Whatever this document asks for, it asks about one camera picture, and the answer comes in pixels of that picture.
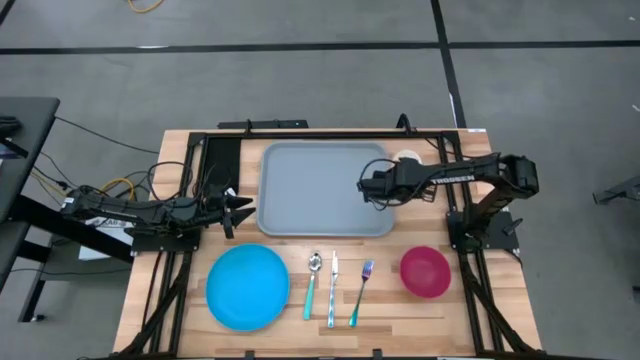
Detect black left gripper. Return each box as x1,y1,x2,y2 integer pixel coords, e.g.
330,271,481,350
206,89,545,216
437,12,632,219
201,187,258,241

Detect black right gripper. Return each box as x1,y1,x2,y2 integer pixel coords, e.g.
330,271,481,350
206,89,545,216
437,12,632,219
357,158,431,203

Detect white mug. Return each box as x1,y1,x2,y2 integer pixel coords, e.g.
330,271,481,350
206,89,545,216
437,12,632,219
392,148,424,166

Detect black napkin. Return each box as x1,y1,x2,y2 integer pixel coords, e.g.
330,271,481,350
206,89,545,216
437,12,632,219
203,136,243,196

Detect blue round plate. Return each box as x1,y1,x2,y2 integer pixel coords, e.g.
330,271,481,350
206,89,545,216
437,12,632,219
205,243,292,333

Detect pink plastic bowl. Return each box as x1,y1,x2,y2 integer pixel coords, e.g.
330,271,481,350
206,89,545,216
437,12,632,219
399,245,453,300

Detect fork with iridescent teal handle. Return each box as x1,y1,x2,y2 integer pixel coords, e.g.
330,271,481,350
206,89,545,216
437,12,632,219
348,259,376,329

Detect spoon with teal handle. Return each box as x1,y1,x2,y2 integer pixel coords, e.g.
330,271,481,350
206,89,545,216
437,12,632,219
302,251,324,322

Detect knife with white teal handle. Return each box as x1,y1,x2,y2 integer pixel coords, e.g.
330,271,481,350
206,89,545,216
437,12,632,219
327,249,340,330

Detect grey plastic tray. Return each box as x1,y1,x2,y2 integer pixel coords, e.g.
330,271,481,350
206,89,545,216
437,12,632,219
255,140,396,238

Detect black bar-shaped device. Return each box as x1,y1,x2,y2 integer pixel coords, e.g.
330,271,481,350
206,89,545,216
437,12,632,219
217,118,310,131

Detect white paper sheet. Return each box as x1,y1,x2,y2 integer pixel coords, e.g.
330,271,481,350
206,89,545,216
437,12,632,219
78,215,136,262

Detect black desk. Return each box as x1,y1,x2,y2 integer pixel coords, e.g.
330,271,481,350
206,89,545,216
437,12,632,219
0,96,136,324

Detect black floor stand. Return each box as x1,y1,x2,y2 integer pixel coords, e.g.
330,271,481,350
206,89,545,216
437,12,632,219
592,173,640,206

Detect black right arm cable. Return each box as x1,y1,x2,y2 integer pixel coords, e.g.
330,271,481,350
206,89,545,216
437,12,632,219
358,157,436,209

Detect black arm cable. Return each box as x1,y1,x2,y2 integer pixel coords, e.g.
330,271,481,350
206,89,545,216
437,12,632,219
142,159,236,206
358,157,436,209

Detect black aluminium rig frame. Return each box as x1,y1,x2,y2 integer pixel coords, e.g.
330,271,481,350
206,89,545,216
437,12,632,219
79,127,551,360

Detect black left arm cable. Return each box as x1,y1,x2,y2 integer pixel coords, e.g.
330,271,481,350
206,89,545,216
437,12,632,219
142,159,236,206

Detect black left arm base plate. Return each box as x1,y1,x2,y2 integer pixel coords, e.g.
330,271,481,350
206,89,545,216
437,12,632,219
130,227,201,254

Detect yellow cable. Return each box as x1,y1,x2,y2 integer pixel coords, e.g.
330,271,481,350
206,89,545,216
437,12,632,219
29,169,137,201
127,0,166,15

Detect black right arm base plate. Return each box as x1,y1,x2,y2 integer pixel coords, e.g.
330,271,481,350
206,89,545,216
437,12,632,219
446,209,521,253

